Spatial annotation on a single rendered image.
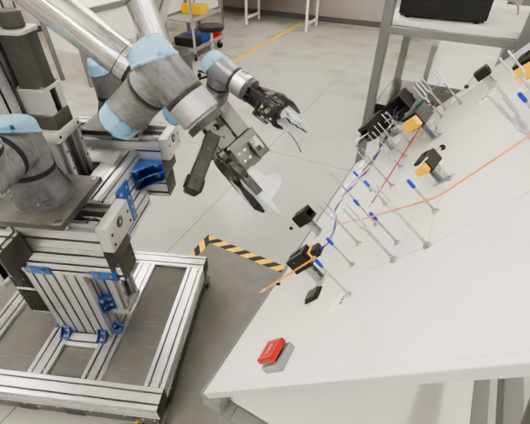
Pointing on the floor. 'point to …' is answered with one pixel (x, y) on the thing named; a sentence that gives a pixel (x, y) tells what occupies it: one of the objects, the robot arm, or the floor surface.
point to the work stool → (209, 36)
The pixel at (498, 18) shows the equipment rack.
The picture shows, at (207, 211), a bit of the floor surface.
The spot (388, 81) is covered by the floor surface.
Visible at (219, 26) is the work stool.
